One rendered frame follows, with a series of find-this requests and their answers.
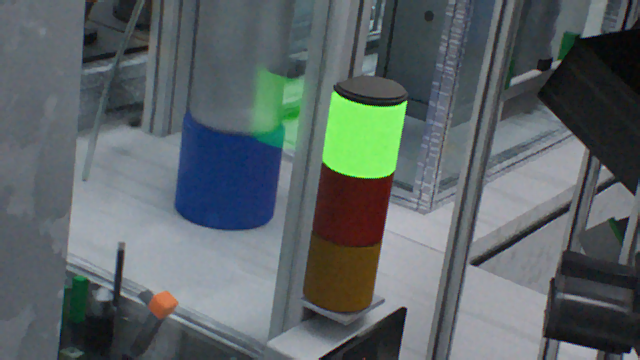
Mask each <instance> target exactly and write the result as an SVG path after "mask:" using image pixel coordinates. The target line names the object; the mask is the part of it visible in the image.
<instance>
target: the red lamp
mask: <svg viewBox="0 0 640 360"><path fill-rule="evenodd" d="M394 173H395V171H394V172H393V173H391V174H390V175H387V176H384V177H378V178H365V177H357V176H351V175H347V174H344V173H341V172H338V171H336V170H334V169H332V168H330V167H329V166H328V165H327V164H326V163H325V162H324V163H322V167H321V174H320V181H319V187H318V194H317V200H316V207H315V214H314V220H312V228H313V229H315V231H316V232H317V233H318V234H319V235H321V236H322V237H324V238H326V239H328V240H331V241H333V242H337V243H341V245H346V246H355V247H363V246H370V245H374V244H376V243H378V242H380V241H381V240H382V239H383V236H384V231H385V225H386V219H387V213H388V208H389V202H390V196H391V190H392V185H393V179H394Z"/></svg>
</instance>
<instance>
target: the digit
mask: <svg viewBox="0 0 640 360"><path fill-rule="evenodd" d="M380 334H381V331H380V332H378V333H376V334H375V335H373V336H372V337H370V338H368V339H367V340H365V341H364V342H362V343H360V344H359V346H357V347H356V348H354V349H352V350H351V351H349V352H348V353H346V354H345V355H344V360H376V358H377V352H378V346H379V340H380Z"/></svg>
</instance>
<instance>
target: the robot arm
mask: <svg viewBox="0 0 640 360"><path fill-rule="evenodd" d="M549 284H550V285H549V288H550V290H548V292H549V294H547V295H548V299H547V304H546V309H545V311H544V314H545V317H544V323H543V329H542V338H546V339H550V340H556V341H561V342H565V343H571V344H574V345H575V346H580V347H586V348H590V349H595V350H601V351H603V352H605V353H611V354H615V355H622V354H621V353H627V354H630V352H631V349H632V346H633V345H636V346H639V344H640V251H639V252H637V253H636V254H635V266H629V265H624V264H619V263H613V262H609V261H603V260H598V259H594V257H589V256H587V255H585V254H583V253H580V252H574V251H569V250H565V251H563V253H562V257H561V261H560V263H559V265H558V268H557V271H556V276H555V278H551V280H550V281H549Z"/></svg>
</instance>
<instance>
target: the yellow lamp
mask: <svg viewBox="0 0 640 360"><path fill-rule="evenodd" d="M382 243H383V239H382V240H381V241H380V242H378V243H376V244H374V245H370V246H363V247H355V246H346V245H341V243H337V242H333V241H331V240H328V239H326V238H324V237H322V236H321V235H319V234H318V233H317V232H316V231H315V229H313V230H312V229H311V234H310V240H309V248H308V254H307V261H306V268H305V274H304V281H303V287H302V293H303V294H304V296H305V297H306V298H307V299H308V300H309V301H310V302H312V303H313V304H315V305H317V306H319V307H322V308H326V309H330V310H335V312H343V313H351V312H358V311H362V310H364V309H366V307H368V306H369V305H370V304H371V303H372V300H373V295H374V289H375V283H376V277H377V272H378V266H379V260H380V254H381V249H382Z"/></svg>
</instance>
